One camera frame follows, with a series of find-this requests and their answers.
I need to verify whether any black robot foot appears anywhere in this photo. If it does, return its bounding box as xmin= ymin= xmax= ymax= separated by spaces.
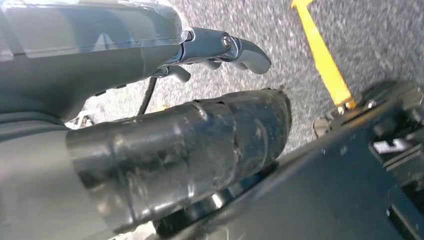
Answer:
xmin=153 ymin=79 xmax=424 ymax=240

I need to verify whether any thin black cable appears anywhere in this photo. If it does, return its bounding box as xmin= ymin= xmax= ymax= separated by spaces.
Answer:
xmin=136 ymin=76 xmax=159 ymax=117

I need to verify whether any yellow floor tape square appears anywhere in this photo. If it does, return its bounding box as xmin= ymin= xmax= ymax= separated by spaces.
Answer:
xmin=290 ymin=0 xmax=357 ymax=111

